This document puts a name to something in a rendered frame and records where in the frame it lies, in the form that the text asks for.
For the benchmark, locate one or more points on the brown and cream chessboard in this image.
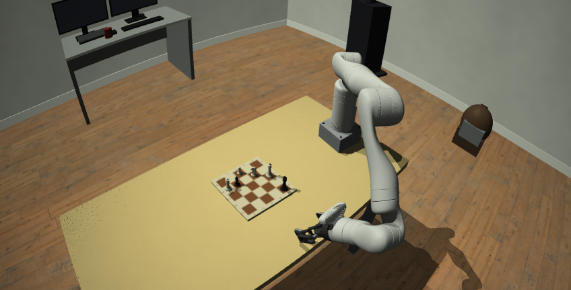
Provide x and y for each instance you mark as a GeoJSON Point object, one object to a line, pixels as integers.
{"type": "Point", "coordinates": [255, 194]}

